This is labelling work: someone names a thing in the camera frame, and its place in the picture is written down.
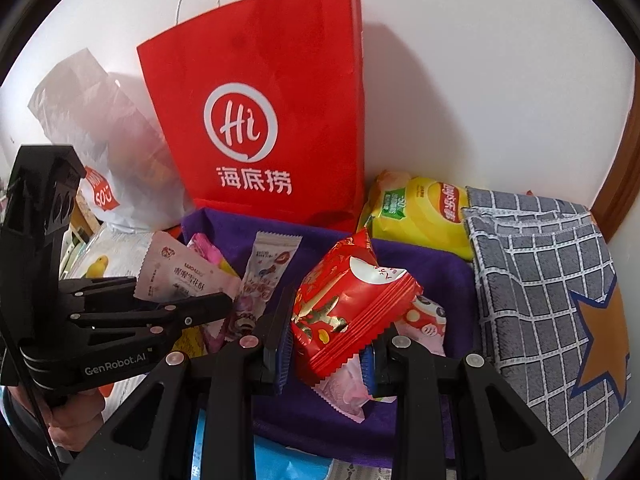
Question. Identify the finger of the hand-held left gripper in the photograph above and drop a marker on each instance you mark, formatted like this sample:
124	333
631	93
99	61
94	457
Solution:
200	310
95	287

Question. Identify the person's left hand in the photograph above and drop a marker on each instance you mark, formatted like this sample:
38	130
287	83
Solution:
75	415

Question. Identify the white printed sheet yellow birds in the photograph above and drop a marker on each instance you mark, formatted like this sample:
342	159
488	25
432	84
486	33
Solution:
110	255

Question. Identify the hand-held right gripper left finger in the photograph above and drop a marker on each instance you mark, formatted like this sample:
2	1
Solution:
284	365

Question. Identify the red paper bag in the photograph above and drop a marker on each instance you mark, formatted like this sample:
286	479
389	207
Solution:
260	110

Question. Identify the white red dotted snack packet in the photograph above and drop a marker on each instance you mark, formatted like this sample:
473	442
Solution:
425	325

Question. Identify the long white printed snack packet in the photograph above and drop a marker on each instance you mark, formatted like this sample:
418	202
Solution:
265	275

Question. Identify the pale pink snack packet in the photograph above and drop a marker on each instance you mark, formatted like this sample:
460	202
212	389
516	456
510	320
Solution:
345	390

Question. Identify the yellow chip bag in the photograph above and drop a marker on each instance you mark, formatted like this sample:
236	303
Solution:
420	215

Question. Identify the purple cloth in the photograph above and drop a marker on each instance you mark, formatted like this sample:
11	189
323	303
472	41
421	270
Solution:
320	435

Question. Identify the white pink snack packet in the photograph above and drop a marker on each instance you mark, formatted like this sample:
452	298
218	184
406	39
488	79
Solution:
170	270

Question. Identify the white plastic bag red label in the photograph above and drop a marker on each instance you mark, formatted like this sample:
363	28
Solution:
120	160

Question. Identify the blue box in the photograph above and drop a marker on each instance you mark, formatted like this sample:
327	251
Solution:
285	465

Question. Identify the brown wooden door frame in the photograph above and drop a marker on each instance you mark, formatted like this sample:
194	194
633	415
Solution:
620	160

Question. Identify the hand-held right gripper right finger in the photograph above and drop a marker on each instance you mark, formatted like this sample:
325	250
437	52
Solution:
367	367

